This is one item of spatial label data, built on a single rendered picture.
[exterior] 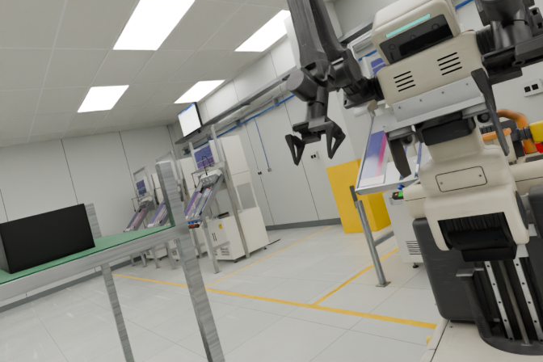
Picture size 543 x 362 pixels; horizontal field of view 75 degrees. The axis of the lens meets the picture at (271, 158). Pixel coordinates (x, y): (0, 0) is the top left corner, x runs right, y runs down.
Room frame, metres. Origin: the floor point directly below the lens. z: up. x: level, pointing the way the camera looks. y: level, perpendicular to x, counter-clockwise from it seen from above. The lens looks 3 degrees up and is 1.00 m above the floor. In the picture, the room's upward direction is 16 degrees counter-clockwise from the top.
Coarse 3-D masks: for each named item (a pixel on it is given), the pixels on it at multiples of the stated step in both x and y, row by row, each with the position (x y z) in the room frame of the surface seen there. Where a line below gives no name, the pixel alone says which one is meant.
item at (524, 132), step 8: (512, 120) 1.35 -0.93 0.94; (480, 128) 1.42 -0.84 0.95; (488, 128) 1.40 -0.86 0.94; (512, 128) 1.34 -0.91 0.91; (520, 128) 1.26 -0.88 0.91; (528, 128) 1.24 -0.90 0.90; (512, 136) 1.31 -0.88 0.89; (520, 136) 1.27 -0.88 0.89; (528, 136) 1.24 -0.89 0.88; (520, 144) 1.31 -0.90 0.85; (520, 152) 1.31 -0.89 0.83
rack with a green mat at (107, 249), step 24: (168, 168) 0.82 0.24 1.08; (168, 192) 0.81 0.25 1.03; (96, 216) 1.50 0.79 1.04; (168, 216) 0.83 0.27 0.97; (96, 240) 1.27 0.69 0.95; (120, 240) 0.84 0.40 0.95; (144, 240) 0.76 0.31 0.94; (168, 240) 0.79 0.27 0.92; (48, 264) 0.72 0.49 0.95; (72, 264) 0.67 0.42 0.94; (96, 264) 0.70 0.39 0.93; (192, 264) 0.82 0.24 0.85; (0, 288) 0.60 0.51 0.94; (24, 288) 0.62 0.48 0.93; (192, 288) 0.81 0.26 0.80; (120, 312) 1.50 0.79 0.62; (120, 336) 1.48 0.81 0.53; (216, 336) 0.83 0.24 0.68; (216, 360) 0.82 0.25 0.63
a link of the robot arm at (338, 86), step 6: (342, 60) 1.03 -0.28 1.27; (336, 66) 1.03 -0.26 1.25; (342, 66) 1.01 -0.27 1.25; (336, 72) 1.02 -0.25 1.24; (342, 72) 1.01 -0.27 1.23; (336, 78) 1.03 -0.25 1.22; (342, 78) 1.02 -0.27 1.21; (336, 84) 1.05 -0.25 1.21; (342, 84) 1.04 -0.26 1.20; (348, 84) 1.04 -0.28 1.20; (336, 90) 1.06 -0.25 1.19
